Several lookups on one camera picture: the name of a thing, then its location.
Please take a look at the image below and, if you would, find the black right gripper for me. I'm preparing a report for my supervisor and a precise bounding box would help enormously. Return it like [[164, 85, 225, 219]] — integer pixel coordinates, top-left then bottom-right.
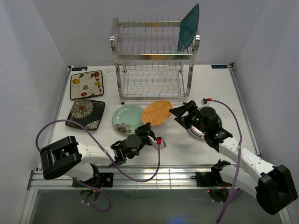
[[169, 100, 207, 134]]

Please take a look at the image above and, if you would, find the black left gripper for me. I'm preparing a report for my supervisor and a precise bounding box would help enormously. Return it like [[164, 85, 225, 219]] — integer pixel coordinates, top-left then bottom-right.
[[135, 121, 155, 151]]

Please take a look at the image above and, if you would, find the woven bamboo round plate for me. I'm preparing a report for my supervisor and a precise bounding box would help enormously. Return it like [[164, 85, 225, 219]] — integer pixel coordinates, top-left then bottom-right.
[[141, 100, 173, 126]]

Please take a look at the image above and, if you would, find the dark teal square plate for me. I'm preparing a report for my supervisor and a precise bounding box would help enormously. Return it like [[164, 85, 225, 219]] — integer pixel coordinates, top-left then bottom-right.
[[177, 4, 199, 52]]

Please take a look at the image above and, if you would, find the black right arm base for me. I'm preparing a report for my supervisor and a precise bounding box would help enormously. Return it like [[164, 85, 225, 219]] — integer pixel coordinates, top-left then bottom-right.
[[191, 160, 235, 187]]

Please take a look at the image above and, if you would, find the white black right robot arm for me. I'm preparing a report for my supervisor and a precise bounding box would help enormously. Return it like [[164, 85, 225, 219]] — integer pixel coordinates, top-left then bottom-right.
[[169, 100, 298, 215]]

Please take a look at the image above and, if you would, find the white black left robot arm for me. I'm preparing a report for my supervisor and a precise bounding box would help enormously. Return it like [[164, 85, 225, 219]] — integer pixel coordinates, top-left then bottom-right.
[[38, 123, 162, 187]]

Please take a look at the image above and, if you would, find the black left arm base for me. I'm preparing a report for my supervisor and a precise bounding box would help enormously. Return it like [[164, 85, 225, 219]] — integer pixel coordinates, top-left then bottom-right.
[[79, 173, 114, 188]]

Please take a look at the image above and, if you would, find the stainless steel dish rack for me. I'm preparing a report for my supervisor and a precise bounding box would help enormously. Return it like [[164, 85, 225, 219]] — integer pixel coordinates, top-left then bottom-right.
[[110, 17, 200, 105]]

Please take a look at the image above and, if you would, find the light green floral plate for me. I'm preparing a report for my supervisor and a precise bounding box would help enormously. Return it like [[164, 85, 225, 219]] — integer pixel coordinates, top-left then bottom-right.
[[112, 105, 143, 135]]

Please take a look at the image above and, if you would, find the white plate teal red rim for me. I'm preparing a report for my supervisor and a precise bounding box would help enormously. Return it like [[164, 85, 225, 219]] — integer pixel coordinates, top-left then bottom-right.
[[190, 107, 222, 139]]

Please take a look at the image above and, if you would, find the black square floral plate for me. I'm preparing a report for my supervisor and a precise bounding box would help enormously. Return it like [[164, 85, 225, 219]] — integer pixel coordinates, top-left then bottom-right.
[[65, 99, 106, 131]]

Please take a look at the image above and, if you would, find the cream square floral plate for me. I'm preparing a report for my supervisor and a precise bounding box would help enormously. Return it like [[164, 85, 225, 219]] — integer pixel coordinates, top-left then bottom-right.
[[70, 70, 104, 100]]

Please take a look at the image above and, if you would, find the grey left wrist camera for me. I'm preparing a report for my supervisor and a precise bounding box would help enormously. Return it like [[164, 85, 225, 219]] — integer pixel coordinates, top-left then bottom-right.
[[148, 136, 167, 151]]

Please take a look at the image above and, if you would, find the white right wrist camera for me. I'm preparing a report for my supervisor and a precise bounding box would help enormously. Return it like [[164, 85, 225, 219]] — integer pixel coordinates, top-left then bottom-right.
[[200, 98, 212, 105]]

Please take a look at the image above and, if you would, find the aluminium front rail frame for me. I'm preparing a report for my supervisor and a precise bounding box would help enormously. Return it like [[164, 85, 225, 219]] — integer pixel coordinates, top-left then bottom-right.
[[27, 63, 281, 191]]

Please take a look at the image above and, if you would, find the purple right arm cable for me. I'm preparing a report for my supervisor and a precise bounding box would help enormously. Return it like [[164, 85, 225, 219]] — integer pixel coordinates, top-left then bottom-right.
[[186, 99, 246, 224]]

